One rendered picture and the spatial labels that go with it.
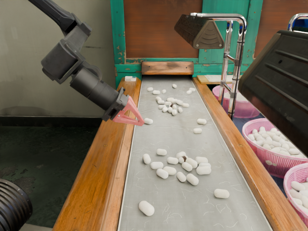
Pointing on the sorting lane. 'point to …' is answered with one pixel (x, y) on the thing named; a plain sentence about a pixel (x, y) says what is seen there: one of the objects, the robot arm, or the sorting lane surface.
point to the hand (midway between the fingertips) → (140, 122)
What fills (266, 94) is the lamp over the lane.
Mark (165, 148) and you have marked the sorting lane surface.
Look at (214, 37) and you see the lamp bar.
